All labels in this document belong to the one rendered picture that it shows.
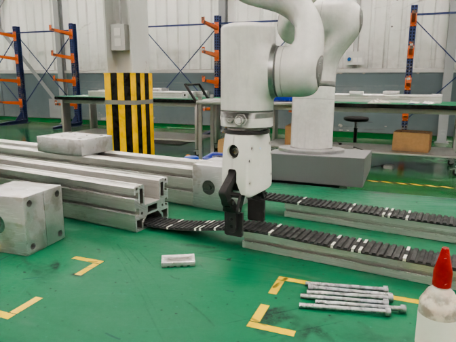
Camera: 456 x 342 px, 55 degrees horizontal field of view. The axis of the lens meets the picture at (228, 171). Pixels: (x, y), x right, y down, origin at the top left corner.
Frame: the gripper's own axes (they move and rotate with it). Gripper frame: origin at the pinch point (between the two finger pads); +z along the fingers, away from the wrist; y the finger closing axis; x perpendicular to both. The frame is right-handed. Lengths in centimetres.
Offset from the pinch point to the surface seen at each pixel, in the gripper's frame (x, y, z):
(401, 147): 33, 489, 56
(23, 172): 49.0, -4.9, -4.3
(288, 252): -8.4, -2.0, 3.3
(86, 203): 32.6, -3.9, 0.6
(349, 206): -12.8, 19.2, 0.6
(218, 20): 393, 685, -130
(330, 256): -15.0, -1.4, 2.8
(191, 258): 3.4, -11.6, 3.2
